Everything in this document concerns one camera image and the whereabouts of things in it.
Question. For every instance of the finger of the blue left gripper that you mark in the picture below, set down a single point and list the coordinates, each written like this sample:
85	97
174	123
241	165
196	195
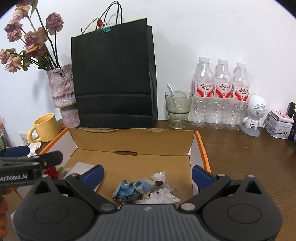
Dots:
14	152

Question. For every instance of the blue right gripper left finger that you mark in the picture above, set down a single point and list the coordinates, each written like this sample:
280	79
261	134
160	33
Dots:
81	188

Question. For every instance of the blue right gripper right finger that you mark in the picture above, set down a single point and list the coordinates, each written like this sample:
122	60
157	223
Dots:
210	187

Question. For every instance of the red fabric rose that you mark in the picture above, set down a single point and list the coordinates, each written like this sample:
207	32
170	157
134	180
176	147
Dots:
52	173

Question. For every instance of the blue foil wrapper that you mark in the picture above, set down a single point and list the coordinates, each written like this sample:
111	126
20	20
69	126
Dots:
128	192

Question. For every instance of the white tissue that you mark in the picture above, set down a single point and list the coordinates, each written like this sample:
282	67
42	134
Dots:
162	196

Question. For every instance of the clear candy wrapper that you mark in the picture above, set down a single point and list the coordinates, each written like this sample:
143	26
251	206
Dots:
159	179

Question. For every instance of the person's left hand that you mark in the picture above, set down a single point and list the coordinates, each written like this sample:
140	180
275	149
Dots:
4	207

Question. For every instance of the crumpled white paper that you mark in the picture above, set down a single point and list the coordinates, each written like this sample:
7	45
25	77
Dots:
33	148

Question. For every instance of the yellow mug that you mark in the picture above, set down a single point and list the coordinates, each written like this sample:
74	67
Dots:
47	129

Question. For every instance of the red cardboard box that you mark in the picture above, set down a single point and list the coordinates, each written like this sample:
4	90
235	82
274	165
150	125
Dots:
132	154

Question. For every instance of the water bottle left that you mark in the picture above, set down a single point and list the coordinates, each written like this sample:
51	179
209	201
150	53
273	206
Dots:
202	89

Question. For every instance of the water bottle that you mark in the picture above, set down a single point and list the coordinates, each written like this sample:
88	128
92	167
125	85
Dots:
202	89
237	108
222	94

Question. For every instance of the clear glass cup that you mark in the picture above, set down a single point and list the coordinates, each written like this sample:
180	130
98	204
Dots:
178	107

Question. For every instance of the purple ceramic vase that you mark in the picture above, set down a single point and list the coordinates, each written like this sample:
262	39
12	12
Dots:
63	94

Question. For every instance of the white robot figurine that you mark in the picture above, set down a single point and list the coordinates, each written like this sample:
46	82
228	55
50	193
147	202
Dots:
256	110

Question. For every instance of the small tin box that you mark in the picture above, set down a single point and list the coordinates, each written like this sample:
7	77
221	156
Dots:
279	125

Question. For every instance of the water bottle middle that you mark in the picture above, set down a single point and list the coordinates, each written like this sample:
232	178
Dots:
222	94

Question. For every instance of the dried pink roses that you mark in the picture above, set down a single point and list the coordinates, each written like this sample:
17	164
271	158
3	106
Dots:
39	38

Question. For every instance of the water bottle right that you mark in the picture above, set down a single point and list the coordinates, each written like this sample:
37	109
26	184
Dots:
237	108

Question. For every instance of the black paper bag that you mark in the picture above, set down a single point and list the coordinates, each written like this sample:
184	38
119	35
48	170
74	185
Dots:
114	73

